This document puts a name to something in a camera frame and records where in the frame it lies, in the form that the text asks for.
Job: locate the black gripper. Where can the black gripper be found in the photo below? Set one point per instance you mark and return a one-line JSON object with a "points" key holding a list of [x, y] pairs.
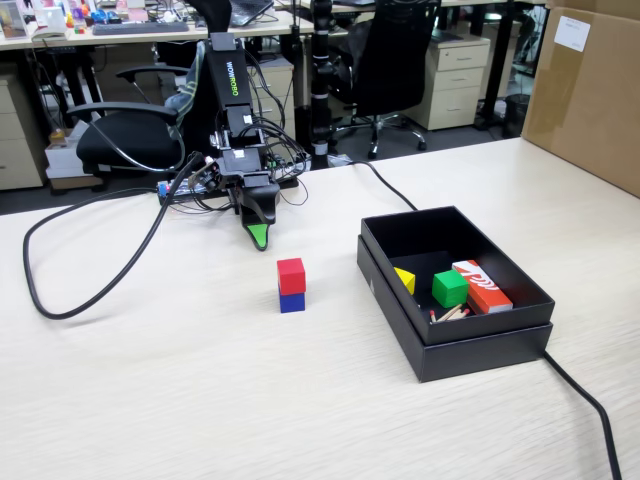
{"points": [[241, 163]]}

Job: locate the red wooden cube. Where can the red wooden cube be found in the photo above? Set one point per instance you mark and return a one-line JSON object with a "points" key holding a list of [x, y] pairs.
{"points": [[291, 275]]}

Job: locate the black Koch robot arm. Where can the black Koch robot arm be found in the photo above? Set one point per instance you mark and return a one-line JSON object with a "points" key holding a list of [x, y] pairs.
{"points": [[227, 75]]}

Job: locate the blue wooden cube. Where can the blue wooden cube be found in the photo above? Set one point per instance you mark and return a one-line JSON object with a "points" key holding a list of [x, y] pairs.
{"points": [[292, 302]]}

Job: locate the green wooden cube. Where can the green wooden cube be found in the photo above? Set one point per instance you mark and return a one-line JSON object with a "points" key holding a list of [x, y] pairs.
{"points": [[449, 290]]}

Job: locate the blue terminal circuit board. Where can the blue terminal circuit board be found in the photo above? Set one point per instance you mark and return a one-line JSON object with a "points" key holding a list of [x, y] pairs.
{"points": [[167, 189]]}

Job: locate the cream drawer cabinet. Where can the cream drawer cabinet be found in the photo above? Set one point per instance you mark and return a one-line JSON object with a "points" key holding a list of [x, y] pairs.
{"points": [[277, 100], [17, 145], [450, 85]]}

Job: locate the striped green garment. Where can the striped green garment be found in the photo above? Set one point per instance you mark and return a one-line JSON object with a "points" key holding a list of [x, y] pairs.
{"points": [[187, 95]]}

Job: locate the black pole with white bands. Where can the black pole with white bands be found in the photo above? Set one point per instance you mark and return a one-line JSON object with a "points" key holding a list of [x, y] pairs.
{"points": [[320, 75]]}

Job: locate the black office chair with armrests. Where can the black office chair with armrests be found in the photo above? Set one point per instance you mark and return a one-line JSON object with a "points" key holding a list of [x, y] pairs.
{"points": [[125, 140]]}

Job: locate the yellow wooden block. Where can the yellow wooden block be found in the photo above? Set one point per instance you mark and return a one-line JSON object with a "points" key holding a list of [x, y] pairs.
{"points": [[406, 282]]}

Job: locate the black mesh office chair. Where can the black mesh office chair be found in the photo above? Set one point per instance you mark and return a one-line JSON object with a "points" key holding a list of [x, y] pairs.
{"points": [[390, 65]]}

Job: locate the white boxes stack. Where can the white boxes stack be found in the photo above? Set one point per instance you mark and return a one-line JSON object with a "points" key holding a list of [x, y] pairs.
{"points": [[65, 160]]}

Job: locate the black laptop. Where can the black laptop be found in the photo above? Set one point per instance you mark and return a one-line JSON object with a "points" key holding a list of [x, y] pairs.
{"points": [[250, 12]]}

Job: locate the light wooden office desk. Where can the light wooden office desk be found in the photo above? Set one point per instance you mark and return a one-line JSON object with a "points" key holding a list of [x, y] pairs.
{"points": [[150, 39]]}

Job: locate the black computer keyboard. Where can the black computer keyboard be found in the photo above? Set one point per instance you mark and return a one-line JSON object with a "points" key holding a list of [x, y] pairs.
{"points": [[140, 28]]}

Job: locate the red and white matchbox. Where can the red and white matchbox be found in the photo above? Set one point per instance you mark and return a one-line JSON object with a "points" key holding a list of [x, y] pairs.
{"points": [[487, 295]]}

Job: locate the black cardboard box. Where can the black cardboard box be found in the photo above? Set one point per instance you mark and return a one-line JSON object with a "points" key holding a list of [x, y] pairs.
{"points": [[480, 327]]}

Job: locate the black open box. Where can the black open box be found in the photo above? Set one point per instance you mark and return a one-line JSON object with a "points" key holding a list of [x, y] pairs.
{"points": [[475, 361]]}

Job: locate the yellow toy figure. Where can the yellow toy figure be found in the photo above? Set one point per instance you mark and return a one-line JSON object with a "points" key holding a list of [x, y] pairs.
{"points": [[70, 21]]}

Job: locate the black waste bin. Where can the black waste bin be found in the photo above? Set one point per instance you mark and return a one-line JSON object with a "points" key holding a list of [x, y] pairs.
{"points": [[516, 116]]}

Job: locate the white desk phone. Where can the white desk phone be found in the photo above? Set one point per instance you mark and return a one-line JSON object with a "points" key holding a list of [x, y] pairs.
{"points": [[49, 34]]}

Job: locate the white small carton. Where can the white small carton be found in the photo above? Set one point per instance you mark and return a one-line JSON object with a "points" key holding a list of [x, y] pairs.
{"points": [[51, 19]]}

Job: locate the clear framed picture box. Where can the clear framed picture box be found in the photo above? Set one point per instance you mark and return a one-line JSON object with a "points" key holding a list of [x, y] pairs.
{"points": [[13, 24]]}

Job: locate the large brown cardboard box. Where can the large brown cardboard box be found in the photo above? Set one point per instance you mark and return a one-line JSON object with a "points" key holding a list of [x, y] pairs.
{"points": [[585, 110]]}

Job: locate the white paper label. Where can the white paper label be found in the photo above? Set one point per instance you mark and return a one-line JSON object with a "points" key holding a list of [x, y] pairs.
{"points": [[572, 32]]}

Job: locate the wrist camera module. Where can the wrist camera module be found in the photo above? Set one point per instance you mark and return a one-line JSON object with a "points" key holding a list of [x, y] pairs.
{"points": [[207, 179]]}

